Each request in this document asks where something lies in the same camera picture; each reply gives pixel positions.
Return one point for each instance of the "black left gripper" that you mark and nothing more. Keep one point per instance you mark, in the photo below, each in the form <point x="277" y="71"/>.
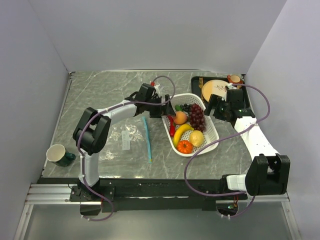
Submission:
<point x="164" y="110"/>

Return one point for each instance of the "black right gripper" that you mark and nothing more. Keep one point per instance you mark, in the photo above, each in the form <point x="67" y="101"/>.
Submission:
<point x="216" y="101"/>

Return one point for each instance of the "red grape bunch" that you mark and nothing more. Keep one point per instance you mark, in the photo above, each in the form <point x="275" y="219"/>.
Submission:
<point x="197" y="118"/>

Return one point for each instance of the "clear zip top bag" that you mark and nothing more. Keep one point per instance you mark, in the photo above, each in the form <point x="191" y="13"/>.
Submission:
<point x="128" y="140"/>

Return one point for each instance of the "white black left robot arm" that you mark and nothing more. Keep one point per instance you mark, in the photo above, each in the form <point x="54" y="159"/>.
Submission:
<point x="93" y="128"/>

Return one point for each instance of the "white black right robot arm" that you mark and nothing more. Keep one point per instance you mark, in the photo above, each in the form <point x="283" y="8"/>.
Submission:
<point x="268" y="173"/>

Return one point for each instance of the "beige plate with branch pattern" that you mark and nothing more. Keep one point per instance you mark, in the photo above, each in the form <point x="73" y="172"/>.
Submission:
<point x="214" y="87"/>

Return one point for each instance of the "small orange cup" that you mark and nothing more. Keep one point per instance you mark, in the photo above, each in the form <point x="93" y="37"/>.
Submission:
<point x="234" y="79"/>

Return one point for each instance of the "green vegetable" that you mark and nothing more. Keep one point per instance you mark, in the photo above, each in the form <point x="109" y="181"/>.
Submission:
<point x="178" y="108"/>

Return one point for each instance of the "red chili pepper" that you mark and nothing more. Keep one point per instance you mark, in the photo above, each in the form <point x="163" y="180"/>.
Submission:
<point x="172" y="129"/>

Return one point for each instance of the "orange peach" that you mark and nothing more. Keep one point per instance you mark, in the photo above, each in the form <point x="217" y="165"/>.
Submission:
<point x="180" y="118"/>

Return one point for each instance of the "gold fork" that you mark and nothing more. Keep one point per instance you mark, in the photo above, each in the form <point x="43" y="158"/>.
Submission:
<point x="200" y="85"/>

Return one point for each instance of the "black rectangular tray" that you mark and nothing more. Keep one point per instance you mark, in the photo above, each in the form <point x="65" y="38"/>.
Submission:
<point x="195" y="89"/>

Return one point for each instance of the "yellow banana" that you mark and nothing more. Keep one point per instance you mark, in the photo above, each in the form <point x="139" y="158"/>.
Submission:
<point x="179" y="132"/>

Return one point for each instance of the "yellow pear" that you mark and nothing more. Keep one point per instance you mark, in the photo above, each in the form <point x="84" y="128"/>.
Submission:
<point x="196" y="138"/>

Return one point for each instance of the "small orange pumpkin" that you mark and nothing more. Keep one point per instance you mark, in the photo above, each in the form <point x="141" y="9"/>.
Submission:
<point x="184" y="147"/>

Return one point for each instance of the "dark green mug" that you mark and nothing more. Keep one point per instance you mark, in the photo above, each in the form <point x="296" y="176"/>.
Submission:
<point x="59" y="155"/>

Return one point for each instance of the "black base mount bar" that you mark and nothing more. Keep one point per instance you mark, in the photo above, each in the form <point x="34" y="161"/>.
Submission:
<point x="135" y="194"/>

